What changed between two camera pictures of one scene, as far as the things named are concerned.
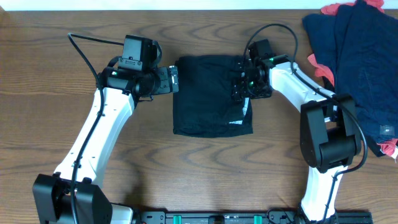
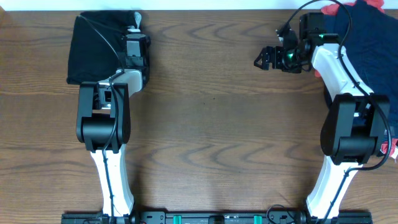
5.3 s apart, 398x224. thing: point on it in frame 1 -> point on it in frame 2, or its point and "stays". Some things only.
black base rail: [245, 218] stays
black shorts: [205, 105] -> [97, 45]
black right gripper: [240, 83] -> [275, 58]
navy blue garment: [358, 45] stays
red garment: [324, 71] stays
